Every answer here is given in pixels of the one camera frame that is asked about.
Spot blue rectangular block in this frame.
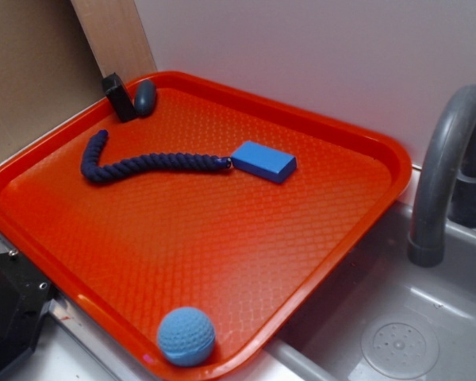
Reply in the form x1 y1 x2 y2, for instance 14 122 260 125
231 141 298 184

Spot orange plastic tray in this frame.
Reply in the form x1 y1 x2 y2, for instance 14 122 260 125
0 71 412 380

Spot grey oval stone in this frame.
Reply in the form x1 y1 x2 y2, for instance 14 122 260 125
134 79 156 117

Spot light blue dimpled ball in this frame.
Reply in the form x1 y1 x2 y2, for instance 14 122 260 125
157 306 216 368

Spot grey plastic sink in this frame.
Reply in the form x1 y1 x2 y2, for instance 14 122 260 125
267 203 476 380

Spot round sink drain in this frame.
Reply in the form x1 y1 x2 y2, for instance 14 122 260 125
361 314 440 380

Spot grey curved faucet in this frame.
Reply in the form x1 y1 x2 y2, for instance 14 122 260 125
408 85 476 267

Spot dark blue twisted rope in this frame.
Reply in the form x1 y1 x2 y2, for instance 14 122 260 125
80 129 233 185

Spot black metal bracket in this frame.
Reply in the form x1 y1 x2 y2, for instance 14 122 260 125
0 251 55 378

